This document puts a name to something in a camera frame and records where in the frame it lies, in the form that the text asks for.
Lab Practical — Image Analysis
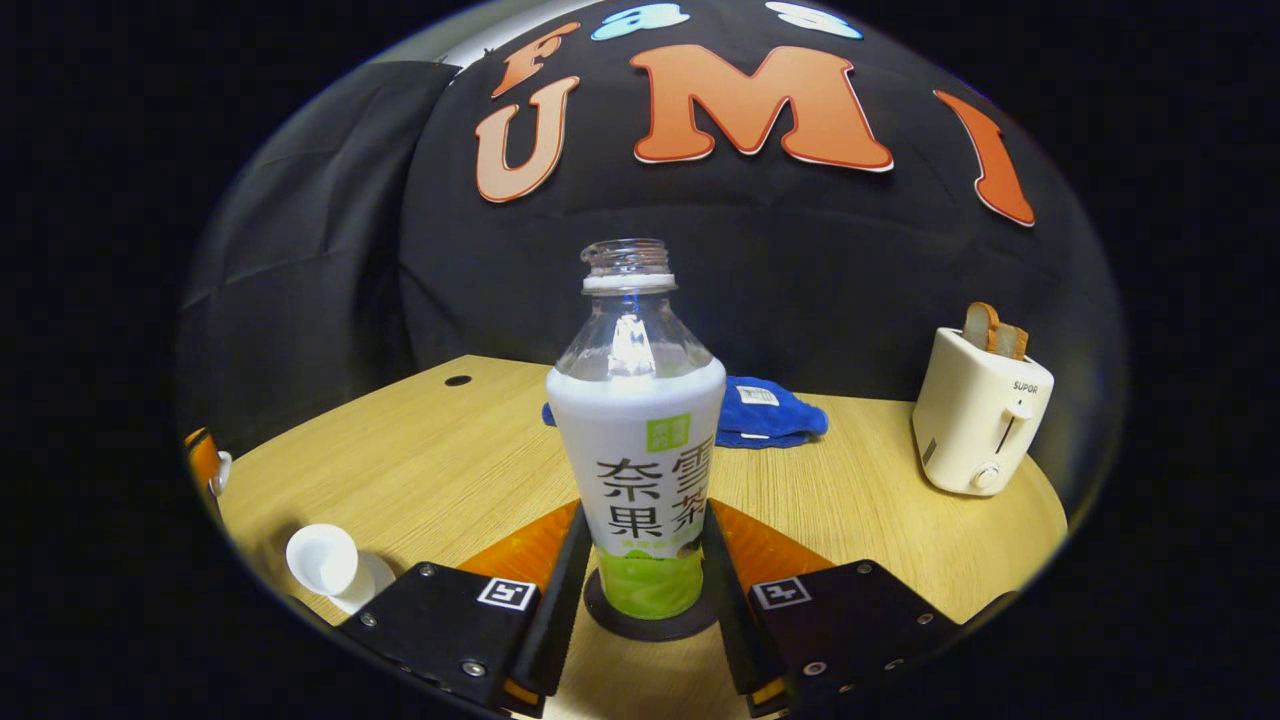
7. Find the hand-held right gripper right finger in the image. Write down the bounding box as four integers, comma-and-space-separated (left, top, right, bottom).
700, 498, 966, 717

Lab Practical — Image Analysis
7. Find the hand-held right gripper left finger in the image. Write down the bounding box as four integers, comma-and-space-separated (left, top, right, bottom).
335, 500, 593, 719

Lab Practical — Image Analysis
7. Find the dark brown round coaster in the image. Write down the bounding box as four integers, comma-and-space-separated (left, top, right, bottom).
583, 565, 721, 642

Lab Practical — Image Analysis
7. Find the white teacup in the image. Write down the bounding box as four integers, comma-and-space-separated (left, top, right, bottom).
286, 524, 359, 597

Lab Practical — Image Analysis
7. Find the clear water bottle green label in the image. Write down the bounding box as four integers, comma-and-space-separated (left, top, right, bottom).
545, 238, 728, 621

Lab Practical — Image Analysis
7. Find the white saucer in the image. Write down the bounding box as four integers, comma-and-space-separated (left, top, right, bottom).
325, 550, 397, 615

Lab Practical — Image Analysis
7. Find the blue folded towel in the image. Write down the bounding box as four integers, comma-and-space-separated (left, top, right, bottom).
541, 376, 830, 450

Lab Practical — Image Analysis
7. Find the white toaster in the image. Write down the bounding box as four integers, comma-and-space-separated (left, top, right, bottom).
912, 326, 1055, 497

